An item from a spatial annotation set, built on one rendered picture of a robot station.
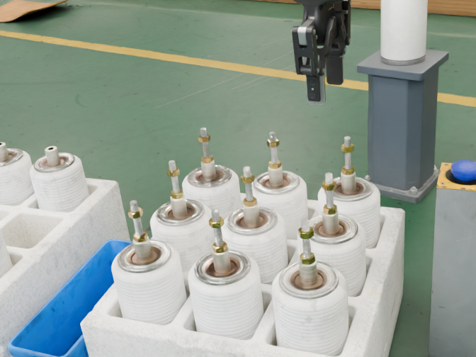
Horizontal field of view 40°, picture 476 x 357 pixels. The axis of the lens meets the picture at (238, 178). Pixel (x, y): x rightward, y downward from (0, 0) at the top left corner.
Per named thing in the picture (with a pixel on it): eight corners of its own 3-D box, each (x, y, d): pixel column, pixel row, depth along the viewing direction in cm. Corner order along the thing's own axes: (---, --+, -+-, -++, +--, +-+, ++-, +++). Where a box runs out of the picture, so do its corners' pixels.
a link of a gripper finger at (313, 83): (309, 58, 78) (311, 98, 80) (299, 66, 76) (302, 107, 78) (320, 59, 77) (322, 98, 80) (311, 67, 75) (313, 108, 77)
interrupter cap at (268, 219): (217, 222, 98) (217, 217, 98) (259, 204, 101) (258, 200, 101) (244, 243, 92) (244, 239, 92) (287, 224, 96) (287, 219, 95)
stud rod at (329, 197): (328, 223, 92) (326, 176, 88) (326, 219, 92) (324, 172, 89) (334, 222, 92) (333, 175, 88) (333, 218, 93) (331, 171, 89)
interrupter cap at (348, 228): (319, 252, 89) (319, 248, 88) (295, 225, 95) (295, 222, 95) (367, 236, 91) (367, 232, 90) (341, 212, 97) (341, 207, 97)
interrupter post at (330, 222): (327, 237, 92) (326, 217, 90) (319, 229, 94) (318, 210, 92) (342, 233, 92) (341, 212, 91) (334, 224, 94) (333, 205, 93)
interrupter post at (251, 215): (241, 222, 97) (239, 203, 96) (254, 217, 98) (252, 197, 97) (250, 229, 95) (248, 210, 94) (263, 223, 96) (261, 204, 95)
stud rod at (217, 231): (225, 256, 87) (218, 207, 83) (225, 261, 86) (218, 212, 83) (217, 257, 87) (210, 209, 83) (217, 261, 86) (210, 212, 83)
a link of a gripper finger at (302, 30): (304, 8, 76) (307, 26, 78) (290, 29, 73) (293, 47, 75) (324, 9, 75) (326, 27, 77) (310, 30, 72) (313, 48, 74)
